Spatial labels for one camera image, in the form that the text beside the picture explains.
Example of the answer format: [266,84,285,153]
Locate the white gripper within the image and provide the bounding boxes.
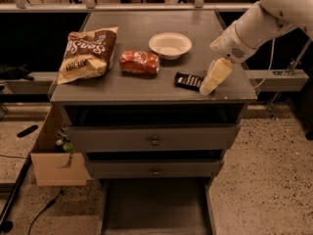
[200,21,256,95]

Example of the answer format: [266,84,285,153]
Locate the black rxbar chocolate wrapper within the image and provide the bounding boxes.
[174,72,203,91]

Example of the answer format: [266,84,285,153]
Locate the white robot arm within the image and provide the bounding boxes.
[200,0,313,95]

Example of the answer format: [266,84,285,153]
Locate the grey drawer cabinet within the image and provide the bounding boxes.
[48,9,258,235]

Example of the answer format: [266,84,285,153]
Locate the grey top drawer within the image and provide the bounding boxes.
[66,104,240,152]

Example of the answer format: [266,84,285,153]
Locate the grey middle drawer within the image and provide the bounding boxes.
[85,150,224,179]

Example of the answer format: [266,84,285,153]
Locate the grey open bottom drawer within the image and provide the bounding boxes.
[97,178,217,235]

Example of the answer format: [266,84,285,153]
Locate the white paper bowl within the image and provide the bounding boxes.
[149,32,192,60]

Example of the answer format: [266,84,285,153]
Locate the red soda can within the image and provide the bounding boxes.
[119,51,159,75]

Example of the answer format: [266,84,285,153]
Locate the brown yellow chip bag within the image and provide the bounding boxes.
[57,27,118,84]

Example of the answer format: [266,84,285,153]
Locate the green bottle in box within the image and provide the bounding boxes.
[56,139,75,154]

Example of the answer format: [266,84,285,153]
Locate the cardboard box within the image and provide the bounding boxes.
[30,107,89,186]

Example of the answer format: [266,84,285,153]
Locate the black marker on floor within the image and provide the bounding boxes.
[17,124,38,138]

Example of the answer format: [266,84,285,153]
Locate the black object on ledge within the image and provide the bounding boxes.
[0,65,34,80]

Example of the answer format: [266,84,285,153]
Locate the black floor cable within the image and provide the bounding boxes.
[26,186,65,235]

